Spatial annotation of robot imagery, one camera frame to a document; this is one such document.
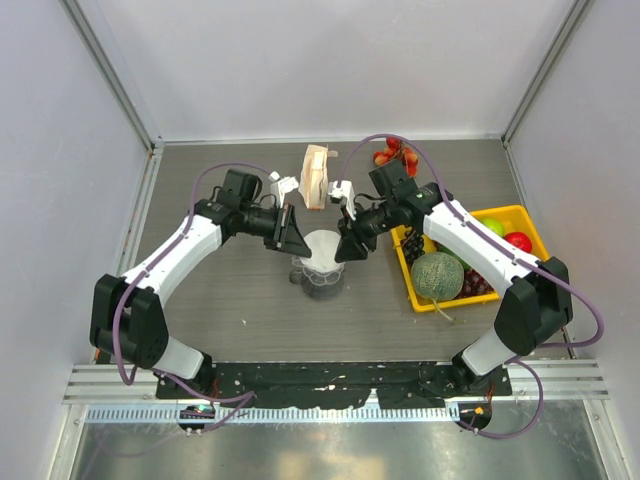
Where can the green pear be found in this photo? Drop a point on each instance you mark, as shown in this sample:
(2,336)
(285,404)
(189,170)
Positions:
(494,225)

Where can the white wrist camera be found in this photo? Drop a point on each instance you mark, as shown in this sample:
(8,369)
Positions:
(280,186)
(341,192)

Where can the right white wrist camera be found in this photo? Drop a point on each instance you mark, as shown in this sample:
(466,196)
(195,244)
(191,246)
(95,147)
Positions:
(341,192)

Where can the red apple upper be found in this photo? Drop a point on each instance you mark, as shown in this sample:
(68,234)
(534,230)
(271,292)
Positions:
(519,240)

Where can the clear plastic coffee dripper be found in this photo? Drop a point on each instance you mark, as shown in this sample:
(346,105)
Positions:
(320,270)

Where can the white slotted cable duct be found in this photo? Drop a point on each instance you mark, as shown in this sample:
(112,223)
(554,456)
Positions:
(184,414)

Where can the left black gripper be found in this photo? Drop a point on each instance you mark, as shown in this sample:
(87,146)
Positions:
(286,236)

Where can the grey glass coffee server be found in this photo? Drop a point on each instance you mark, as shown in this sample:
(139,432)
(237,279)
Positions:
(322,293)

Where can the coffee filter paper pack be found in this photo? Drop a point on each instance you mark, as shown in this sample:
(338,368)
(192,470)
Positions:
(314,178)

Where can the netted green melon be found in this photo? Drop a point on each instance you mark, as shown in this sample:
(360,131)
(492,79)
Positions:
(437,276)

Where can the purple grape bunch lower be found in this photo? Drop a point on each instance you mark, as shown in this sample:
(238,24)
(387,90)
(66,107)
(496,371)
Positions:
(474,285)

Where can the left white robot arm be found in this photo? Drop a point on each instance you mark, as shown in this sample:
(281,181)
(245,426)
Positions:
(127,319)

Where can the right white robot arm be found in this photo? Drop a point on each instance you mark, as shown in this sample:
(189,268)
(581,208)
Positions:
(535,302)

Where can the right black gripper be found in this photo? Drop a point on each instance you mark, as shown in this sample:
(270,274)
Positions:
(349,249)

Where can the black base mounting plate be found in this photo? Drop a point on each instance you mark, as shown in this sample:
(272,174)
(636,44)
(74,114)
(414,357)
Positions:
(336,385)

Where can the white paper coffee filter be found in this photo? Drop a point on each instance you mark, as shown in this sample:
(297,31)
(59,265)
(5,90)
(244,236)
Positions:
(323,244)

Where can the black grape bunch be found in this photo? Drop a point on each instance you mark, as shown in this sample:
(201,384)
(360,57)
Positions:
(412,246)

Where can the green lime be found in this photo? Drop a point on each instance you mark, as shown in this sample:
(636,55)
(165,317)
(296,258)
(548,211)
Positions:
(443,249)

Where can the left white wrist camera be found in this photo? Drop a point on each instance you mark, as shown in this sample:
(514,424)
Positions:
(280,186)

